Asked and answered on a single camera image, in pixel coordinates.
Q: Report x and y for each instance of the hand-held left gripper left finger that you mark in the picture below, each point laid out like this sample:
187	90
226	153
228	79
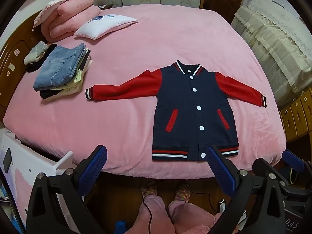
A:
93	168

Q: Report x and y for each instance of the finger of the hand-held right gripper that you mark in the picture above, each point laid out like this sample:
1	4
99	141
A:
260	165
293	159

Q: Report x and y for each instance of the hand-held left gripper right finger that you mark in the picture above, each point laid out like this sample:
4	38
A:
221	173

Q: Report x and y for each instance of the navy and red varsity jacket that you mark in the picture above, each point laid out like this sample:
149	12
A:
190	107

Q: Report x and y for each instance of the folded cream clothes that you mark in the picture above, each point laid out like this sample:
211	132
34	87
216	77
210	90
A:
70	90

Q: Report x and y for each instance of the wooden drawer cabinet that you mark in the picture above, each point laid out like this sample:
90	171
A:
295	117

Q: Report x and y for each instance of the knitted slipper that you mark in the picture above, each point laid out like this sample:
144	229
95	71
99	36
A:
149	189
182	192

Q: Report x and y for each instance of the person's right leg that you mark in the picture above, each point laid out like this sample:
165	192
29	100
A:
192	217

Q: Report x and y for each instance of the person's leg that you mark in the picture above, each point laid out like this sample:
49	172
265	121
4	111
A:
192	217
156	214

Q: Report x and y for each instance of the pink fleece bed blanket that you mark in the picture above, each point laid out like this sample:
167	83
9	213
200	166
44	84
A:
121	114

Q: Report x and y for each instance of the white plastic furniture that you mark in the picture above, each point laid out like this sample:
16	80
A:
22	165

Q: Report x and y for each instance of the person's left leg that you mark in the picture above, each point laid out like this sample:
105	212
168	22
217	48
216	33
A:
156	214

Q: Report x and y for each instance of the folded blue jeans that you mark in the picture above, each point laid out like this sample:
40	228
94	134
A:
58	65

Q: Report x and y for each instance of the folded black clothing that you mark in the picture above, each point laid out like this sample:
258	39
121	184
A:
36	65

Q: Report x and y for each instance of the cream lace cover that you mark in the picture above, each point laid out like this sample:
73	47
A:
273	36

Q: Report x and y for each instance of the grey patterned cloth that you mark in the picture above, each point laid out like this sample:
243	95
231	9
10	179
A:
35	52

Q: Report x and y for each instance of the wooden headboard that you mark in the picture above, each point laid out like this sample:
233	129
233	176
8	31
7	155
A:
12	53

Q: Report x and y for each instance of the white printed pillow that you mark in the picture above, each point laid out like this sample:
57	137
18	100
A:
104	25

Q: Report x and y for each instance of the pink folded quilt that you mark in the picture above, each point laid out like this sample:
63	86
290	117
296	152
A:
73	17

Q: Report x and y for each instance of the dark wooden nightstand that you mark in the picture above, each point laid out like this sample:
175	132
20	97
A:
107	6

